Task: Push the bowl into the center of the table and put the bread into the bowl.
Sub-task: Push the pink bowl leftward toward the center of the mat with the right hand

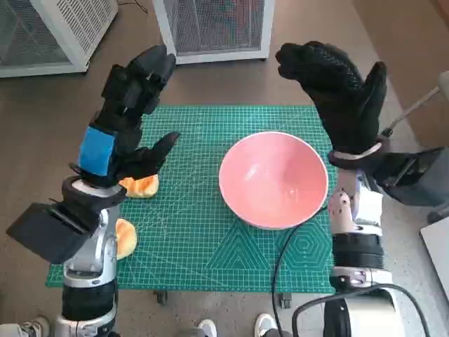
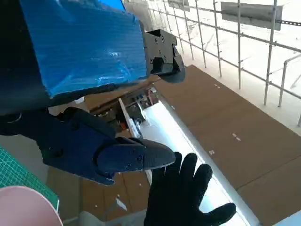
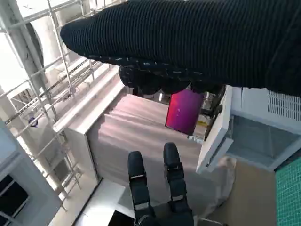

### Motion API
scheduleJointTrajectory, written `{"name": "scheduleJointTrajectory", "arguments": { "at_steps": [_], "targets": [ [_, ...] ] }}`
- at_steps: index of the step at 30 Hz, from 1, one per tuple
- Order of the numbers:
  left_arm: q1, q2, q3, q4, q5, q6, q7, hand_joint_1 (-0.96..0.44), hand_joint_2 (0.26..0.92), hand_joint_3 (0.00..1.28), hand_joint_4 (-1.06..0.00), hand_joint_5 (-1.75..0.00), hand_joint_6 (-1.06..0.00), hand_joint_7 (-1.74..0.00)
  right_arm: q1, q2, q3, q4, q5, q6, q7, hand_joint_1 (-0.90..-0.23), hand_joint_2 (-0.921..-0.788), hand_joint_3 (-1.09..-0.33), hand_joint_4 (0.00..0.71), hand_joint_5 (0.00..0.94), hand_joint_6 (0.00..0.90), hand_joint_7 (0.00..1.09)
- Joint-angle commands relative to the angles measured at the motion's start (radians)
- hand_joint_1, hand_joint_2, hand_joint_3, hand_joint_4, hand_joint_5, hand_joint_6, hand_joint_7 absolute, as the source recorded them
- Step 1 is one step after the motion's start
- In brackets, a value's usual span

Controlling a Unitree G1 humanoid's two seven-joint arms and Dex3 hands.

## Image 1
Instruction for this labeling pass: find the person's grey trouser leg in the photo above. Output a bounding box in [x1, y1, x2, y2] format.
[0, 322, 22, 337]

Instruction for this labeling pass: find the round toy bread bun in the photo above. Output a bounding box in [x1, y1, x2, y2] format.
[115, 218, 138, 260]

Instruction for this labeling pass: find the long striped toy bread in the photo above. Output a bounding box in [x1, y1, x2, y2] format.
[119, 174, 159, 200]

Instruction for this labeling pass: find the person's grey sneaker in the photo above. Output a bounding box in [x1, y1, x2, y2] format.
[19, 315, 51, 337]

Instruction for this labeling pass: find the thin black floor cable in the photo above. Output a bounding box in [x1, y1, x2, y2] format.
[117, 0, 150, 15]

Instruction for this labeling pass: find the white mesh-front cabinet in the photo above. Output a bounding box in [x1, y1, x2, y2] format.
[153, 0, 276, 65]

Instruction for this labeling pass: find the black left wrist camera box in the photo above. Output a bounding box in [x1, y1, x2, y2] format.
[6, 201, 99, 264]

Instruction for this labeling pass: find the person's white shoe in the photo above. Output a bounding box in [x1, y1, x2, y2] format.
[254, 313, 278, 337]
[198, 318, 217, 337]

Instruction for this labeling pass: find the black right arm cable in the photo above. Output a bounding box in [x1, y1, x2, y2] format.
[272, 205, 431, 337]

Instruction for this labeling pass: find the green cutting mat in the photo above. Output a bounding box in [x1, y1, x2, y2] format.
[46, 105, 337, 293]

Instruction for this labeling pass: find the white flat panel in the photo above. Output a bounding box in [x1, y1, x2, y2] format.
[420, 217, 449, 292]

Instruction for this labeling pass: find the grey metal stand leg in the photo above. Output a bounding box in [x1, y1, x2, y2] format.
[381, 72, 449, 138]

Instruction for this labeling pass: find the pink bowl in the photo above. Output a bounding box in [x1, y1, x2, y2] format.
[218, 131, 330, 231]

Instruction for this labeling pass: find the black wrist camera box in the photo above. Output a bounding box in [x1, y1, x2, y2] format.
[6, 201, 99, 264]
[371, 146, 449, 208]

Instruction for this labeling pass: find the white cabinet with louvred side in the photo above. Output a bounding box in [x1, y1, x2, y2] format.
[0, 0, 119, 79]

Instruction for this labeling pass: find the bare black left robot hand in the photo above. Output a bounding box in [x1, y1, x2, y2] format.
[68, 44, 182, 189]

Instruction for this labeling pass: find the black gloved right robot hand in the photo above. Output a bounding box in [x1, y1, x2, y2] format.
[275, 41, 389, 155]

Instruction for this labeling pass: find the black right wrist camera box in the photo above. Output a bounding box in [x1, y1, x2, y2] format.
[371, 146, 449, 208]

